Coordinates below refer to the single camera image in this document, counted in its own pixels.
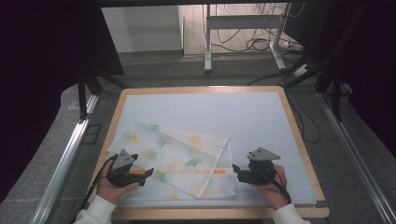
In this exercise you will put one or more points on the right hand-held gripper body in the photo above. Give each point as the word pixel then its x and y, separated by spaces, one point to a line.
pixel 261 171

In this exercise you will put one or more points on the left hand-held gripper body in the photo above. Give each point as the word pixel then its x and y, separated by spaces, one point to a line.
pixel 123 161

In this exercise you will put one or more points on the white leaf-print cloth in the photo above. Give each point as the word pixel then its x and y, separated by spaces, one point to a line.
pixel 183 155

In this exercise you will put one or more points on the person's right hand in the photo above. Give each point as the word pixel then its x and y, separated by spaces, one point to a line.
pixel 275 193

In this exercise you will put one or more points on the person's left hand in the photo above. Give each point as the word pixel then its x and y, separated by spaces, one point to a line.
pixel 109 189

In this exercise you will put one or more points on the black floor plate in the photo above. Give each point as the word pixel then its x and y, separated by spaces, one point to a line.
pixel 91 133

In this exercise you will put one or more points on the white table mat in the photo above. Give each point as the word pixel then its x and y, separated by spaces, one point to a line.
pixel 255 124

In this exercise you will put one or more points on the black metal stand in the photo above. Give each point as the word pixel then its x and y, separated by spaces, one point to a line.
pixel 82 96
pixel 336 93

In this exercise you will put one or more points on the dark curtain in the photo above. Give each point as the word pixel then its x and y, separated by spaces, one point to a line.
pixel 40 77
pixel 373 62

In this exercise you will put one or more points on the white power strip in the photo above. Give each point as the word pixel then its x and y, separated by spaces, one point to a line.
pixel 292 46

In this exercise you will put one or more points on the white cabinet panel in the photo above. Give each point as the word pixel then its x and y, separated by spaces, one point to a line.
pixel 143 28

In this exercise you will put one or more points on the aluminium rail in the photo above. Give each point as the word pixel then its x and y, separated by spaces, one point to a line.
pixel 358 155
pixel 67 158

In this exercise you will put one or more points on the white metal desk frame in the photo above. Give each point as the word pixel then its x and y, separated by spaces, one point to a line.
pixel 243 21

